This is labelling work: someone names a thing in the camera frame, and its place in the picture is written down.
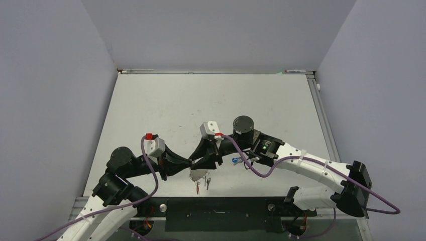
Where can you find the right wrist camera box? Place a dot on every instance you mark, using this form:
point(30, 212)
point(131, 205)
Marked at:
point(210, 131)

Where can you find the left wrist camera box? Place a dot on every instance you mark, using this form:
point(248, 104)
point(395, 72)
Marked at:
point(155, 146)

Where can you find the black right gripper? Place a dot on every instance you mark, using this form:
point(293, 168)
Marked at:
point(203, 150)

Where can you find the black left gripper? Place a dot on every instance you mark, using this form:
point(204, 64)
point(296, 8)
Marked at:
point(170, 162)

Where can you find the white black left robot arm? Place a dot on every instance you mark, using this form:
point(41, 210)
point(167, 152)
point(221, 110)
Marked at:
point(114, 199)

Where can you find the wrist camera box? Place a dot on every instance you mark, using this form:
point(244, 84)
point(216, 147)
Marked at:
point(210, 131)
point(155, 146)

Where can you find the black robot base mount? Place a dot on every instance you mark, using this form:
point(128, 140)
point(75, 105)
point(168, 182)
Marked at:
point(221, 213)

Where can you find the aluminium table edge rail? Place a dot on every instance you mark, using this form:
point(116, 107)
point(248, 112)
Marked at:
point(332, 139)

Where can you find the steel oval key holder plate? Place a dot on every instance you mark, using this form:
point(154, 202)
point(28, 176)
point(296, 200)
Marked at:
point(198, 174)

